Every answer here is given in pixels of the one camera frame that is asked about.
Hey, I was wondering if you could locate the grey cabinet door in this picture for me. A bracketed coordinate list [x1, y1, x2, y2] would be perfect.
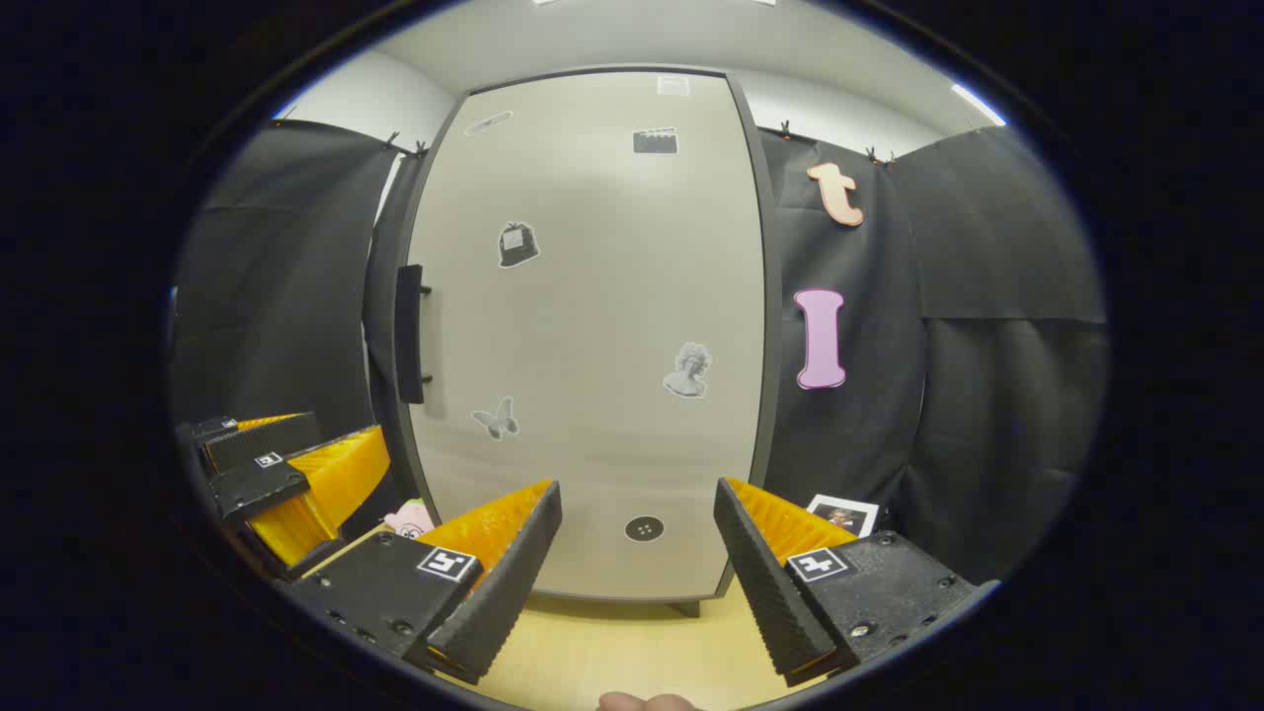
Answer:
[405, 69, 769, 601]

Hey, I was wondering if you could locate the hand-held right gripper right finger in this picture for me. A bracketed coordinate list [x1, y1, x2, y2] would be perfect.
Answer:
[713, 477, 990, 689]

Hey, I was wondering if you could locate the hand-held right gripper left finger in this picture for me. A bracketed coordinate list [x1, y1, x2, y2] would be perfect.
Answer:
[284, 480, 564, 686]

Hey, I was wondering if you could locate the black door handle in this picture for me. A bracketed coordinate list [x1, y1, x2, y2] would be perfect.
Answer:
[394, 264, 434, 405]

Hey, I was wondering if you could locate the pink plush toy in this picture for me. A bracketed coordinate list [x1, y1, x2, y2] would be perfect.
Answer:
[383, 500, 435, 539]

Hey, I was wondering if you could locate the black backdrop cloth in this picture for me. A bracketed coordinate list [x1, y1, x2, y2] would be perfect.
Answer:
[170, 118, 1107, 584]

